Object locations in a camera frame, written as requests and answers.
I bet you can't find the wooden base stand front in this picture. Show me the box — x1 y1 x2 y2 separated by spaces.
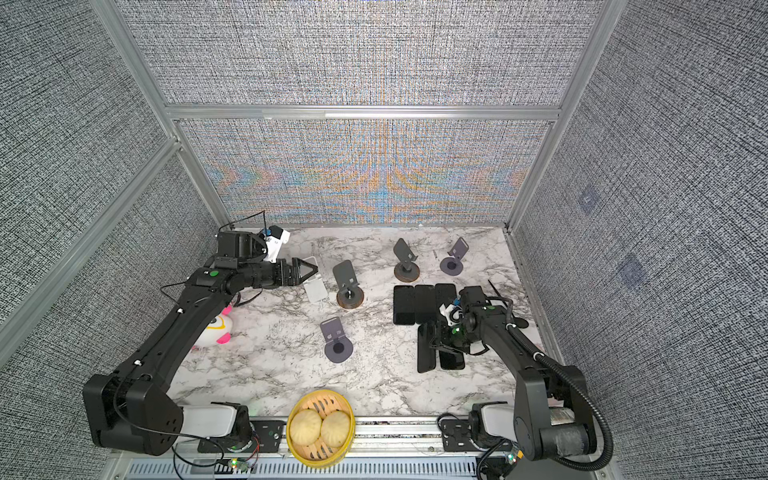
393 238 420 283

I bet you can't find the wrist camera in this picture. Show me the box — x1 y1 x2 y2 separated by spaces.
459 286 488 311
263 225 291 263

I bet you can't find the steamed bun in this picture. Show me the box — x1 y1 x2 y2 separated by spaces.
321 411 351 448
289 409 323 447

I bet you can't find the purple round stand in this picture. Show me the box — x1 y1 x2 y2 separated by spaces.
320 317 354 364
440 237 469 276

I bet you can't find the black phone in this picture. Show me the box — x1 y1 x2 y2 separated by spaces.
417 322 437 374
434 283 457 310
414 285 438 325
393 285 416 326
438 350 465 371

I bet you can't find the aluminium frame rail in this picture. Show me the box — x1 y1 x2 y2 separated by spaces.
101 415 619 480

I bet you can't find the pink striped plush toy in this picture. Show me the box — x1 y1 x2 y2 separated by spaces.
192 306 234 350

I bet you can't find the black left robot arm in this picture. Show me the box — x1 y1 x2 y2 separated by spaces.
82 231 318 456

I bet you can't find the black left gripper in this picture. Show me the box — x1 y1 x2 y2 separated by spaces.
241 257 318 289

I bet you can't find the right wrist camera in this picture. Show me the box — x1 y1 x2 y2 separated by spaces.
459 286 488 311

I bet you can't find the wooden base stand back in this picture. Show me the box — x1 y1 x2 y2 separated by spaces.
333 260 365 310

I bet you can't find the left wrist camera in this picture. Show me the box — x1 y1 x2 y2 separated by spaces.
263 225 291 263

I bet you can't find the yellow bamboo steamer basket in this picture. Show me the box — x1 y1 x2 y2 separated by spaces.
286 390 356 469

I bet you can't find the left steamed bun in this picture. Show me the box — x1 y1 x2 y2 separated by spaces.
289 409 323 447

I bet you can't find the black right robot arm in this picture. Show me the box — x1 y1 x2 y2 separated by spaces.
430 287 614 471

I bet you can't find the wooden base stand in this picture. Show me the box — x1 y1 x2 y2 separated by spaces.
393 238 420 283
333 260 365 310

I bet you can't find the purple round stand right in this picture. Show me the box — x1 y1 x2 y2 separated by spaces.
440 237 469 276

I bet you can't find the purple round stand front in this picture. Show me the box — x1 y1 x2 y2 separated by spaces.
320 317 354 364

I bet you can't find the right steamed bun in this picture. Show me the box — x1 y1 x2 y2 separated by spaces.
321 411 351 448

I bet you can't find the white phone stand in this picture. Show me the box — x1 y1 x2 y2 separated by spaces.
303 271 328 304

